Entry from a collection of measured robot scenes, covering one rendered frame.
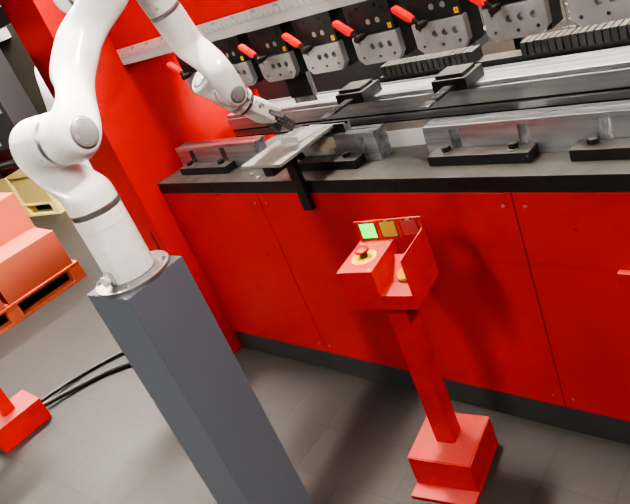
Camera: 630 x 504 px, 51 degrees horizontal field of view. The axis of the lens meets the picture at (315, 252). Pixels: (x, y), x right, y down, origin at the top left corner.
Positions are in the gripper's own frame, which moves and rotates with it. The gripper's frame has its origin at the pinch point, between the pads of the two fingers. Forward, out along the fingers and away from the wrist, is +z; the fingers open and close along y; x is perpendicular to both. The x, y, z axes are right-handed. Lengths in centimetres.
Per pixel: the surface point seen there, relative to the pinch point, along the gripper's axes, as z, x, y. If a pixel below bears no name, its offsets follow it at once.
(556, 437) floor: 84, 66, -68
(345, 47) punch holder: -3.3, -21.6, -22.4
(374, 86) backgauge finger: 29.6, -27.2, -1.3
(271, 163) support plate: -3.3, 14.0, -5.5
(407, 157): 24.4, 0.2, -31.5
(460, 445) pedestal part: 59, 76, -53
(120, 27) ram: -31, -27, 76
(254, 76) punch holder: -5.3, -14.9, 16.8
